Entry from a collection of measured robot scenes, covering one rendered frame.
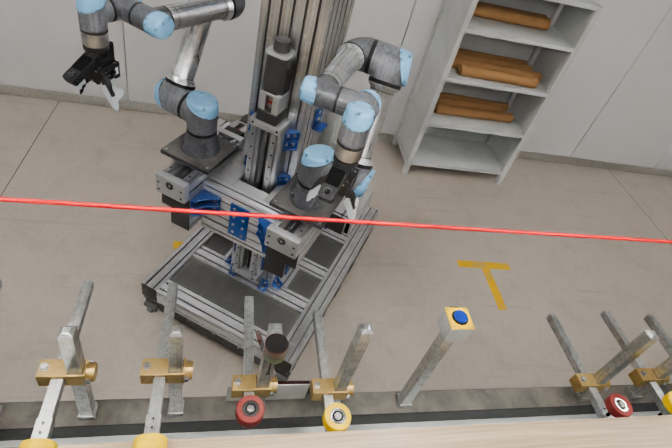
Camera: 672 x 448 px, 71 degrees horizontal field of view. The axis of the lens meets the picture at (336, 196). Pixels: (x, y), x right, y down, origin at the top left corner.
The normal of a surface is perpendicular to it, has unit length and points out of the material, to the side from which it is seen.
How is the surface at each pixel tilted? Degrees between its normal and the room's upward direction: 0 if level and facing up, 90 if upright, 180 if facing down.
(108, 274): 0
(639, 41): 90
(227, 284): 0
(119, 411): 0
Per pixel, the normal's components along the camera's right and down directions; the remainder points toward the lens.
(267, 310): 0.22, -0.74
